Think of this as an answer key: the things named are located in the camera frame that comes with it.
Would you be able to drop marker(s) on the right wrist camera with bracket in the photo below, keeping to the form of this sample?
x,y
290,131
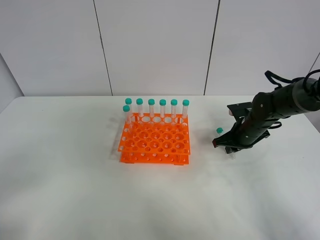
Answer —
x,y
239,110

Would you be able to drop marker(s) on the orange test tube rack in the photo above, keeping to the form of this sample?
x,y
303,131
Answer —
x,y
155,140

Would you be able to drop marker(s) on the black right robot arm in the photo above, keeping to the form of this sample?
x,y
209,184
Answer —
x,y
296,98

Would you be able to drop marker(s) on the back row tube far right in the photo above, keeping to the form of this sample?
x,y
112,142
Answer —
x,y
185,105

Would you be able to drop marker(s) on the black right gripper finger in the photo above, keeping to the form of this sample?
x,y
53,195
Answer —
x,y
225,140
231,150

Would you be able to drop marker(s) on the second row tube far left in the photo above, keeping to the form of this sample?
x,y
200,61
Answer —
x,y
128,115

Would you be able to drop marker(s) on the test tube with teal cap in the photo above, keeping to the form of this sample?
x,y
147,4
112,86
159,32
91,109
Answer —
x,y
220,131

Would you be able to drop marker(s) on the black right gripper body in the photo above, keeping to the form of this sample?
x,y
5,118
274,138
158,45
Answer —
x,y
252,129

